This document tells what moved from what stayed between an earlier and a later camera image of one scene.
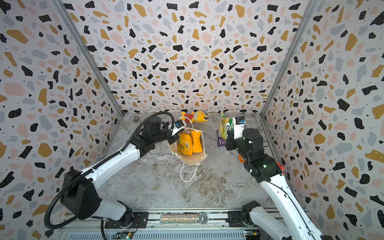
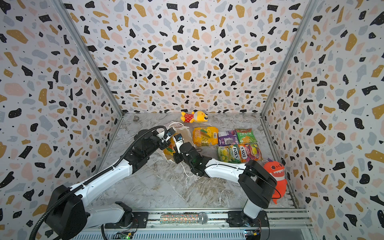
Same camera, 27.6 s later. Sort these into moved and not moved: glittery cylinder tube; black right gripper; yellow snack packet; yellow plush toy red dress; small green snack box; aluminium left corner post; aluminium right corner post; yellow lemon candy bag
Moved: small green snack box; yellow snack packet; yellow lemon candy bag; black right gripper
Not moved: aluminium right corner post; aluminium left corner post; glittery cylinder tube; yellow plush toy red dress
